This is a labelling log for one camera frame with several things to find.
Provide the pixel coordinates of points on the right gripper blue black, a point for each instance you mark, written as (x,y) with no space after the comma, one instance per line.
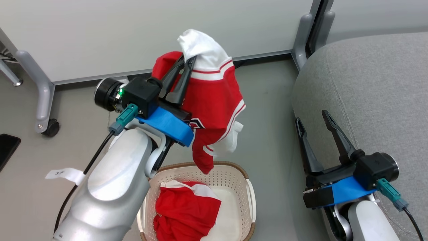
(347,190)

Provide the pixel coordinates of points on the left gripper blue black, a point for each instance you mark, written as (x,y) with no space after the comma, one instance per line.
(167,125)

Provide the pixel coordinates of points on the red jersey with white band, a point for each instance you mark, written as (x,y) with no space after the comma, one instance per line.
(184,211)

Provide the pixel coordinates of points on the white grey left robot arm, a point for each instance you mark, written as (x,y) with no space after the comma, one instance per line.
(113,180)

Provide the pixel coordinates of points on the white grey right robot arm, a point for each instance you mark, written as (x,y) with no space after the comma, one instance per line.
(367,224)

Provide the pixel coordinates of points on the grey fabric sofa seat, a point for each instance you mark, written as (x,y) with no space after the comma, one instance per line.
(374,93)

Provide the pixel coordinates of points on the cream perforated laundry basket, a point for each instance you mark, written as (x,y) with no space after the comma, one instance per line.
(234,187)

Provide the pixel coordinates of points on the black round right gripper motor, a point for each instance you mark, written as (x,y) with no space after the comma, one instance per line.
(394,167)

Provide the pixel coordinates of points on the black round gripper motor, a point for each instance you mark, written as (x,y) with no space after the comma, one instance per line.
(105,93)
(394,167)

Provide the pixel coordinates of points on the black round left gripper motor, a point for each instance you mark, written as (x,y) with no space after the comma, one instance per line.
(105,93)

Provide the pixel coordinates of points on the wide white partition panel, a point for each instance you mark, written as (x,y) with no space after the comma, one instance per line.
(100,33)

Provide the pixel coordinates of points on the short grey partition leg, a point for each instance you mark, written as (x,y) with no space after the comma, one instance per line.
(302,40)
(326,28)

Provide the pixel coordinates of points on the black caster wheel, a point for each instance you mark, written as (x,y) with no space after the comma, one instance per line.
(51,128)

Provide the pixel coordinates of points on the long grey partition leg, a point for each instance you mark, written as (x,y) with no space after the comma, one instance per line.
(43,90)

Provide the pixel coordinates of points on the narrow white partition panel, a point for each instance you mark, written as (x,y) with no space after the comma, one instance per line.
(378,16)

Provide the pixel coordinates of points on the thin grey stand leg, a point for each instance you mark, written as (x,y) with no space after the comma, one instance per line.
(10,75)

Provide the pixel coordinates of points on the flat black object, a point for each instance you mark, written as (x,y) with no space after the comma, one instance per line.
(7,149)

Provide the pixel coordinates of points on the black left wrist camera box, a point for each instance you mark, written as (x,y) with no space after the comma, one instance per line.
(142,95)

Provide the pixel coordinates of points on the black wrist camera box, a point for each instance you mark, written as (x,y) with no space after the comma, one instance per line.
(142,95)
(371,170)

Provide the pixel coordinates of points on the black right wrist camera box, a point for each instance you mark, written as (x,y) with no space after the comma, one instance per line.
(371,170)

